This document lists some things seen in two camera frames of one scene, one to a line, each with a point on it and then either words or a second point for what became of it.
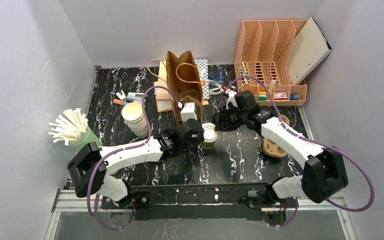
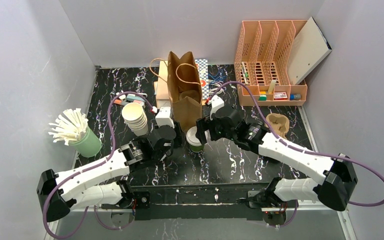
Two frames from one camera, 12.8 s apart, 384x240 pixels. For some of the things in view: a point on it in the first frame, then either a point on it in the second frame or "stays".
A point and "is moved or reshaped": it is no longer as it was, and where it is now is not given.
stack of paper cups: [132, 114] stays
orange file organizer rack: [264, 50] stays
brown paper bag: [185, 85] stays
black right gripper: [221, 121] to [205, 125]
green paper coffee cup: [207, 145] is moved or reshaped
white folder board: [309, 47] stays
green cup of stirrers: [71, 127] stays
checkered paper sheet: [202, 65] stays
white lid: [209, 131] is moved or reshaped
